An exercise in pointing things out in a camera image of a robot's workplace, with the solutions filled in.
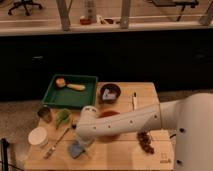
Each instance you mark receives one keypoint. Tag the orange bowl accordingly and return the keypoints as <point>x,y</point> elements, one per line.
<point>108,113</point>

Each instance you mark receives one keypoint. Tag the green plastic cup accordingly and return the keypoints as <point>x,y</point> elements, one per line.
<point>63,116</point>

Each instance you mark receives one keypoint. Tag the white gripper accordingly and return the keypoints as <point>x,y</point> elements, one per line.
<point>85,142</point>

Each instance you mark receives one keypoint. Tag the white round container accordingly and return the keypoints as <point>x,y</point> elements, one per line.
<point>38,137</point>

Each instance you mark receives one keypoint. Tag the blue sponge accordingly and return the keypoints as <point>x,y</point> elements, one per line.
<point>76,149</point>

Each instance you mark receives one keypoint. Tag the dark brown bowl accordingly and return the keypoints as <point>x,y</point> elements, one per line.
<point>114,88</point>

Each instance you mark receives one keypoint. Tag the black office chair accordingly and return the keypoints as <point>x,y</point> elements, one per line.
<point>24,3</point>

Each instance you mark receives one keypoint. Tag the bunch of dark grapes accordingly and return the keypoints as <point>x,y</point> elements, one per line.
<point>145,142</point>

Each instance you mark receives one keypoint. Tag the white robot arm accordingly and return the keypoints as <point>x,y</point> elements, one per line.
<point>191,117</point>

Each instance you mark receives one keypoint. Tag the green plastic tray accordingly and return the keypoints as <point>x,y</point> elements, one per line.
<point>65,97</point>

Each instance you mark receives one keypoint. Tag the white item in bowl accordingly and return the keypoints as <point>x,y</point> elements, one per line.
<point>107,95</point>

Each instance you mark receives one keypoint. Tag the small metal cup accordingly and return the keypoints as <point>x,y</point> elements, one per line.
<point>45,114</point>

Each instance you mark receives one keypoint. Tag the red bowl on shelf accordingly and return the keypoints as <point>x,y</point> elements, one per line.
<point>84,21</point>

